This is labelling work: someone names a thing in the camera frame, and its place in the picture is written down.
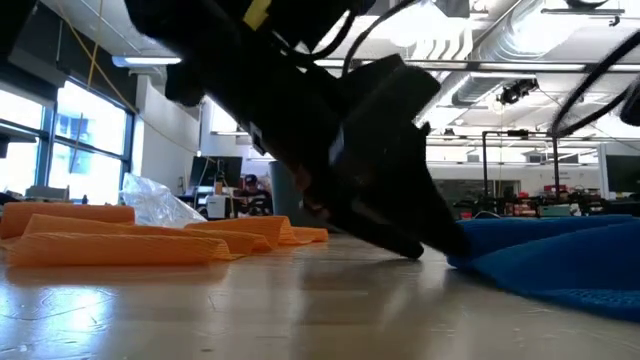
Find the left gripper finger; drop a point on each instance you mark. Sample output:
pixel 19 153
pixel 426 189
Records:
pixel 437 225
pixel 370 227

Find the blue elastic bandage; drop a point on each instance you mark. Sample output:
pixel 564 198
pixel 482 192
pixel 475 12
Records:
pixel 550 260

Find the clear plastic bag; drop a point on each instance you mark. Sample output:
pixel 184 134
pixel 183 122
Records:
pixel 155 205

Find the orange elastic bandage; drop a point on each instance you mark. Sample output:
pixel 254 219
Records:
pixel 115 245

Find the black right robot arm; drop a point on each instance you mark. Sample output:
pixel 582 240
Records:
pixel 632 105

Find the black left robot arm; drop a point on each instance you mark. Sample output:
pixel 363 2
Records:
pixel 225 60

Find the cluttered workbench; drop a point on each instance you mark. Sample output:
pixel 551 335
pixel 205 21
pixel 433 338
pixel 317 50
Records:
pixel 525 206

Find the dark teal plastic bin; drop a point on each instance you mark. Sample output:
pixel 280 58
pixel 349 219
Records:
pixel 285 190

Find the person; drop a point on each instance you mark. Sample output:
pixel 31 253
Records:
pixel 255 200

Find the black stand pole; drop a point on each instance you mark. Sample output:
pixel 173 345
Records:
pixel 556 165

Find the white box device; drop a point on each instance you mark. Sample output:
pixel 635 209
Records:
pixel 217 207

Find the black computer monitor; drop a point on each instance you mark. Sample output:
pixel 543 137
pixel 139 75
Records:
pixel 625 172
pixel 205 170

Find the long ceiling light strip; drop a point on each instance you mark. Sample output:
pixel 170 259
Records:
pixel 150 60

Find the large framed window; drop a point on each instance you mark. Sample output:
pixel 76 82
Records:
pixel 90 125

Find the black ceiling camera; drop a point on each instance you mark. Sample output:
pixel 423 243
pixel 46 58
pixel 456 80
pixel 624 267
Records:
pixel 515 91

